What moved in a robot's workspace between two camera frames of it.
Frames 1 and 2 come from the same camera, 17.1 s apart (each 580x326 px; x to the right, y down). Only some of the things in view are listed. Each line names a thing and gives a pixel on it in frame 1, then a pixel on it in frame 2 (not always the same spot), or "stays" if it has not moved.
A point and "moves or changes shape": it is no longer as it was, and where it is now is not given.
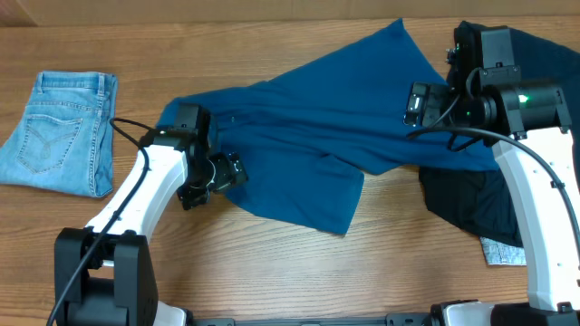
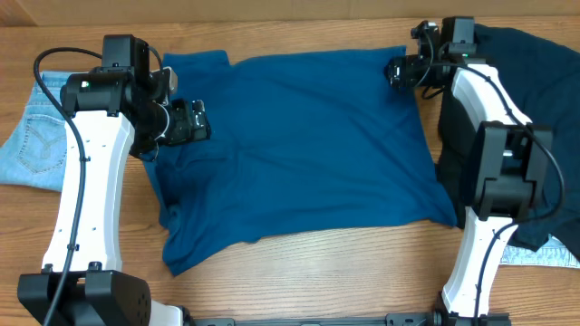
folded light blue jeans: x=64 y=141 stays
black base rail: x=401 y=319 stays
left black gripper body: x=195 y=196 → x=196 y=120
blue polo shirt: x=307 y=137 moves or changes shape
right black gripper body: x=431 y=102 → x=394 y=72
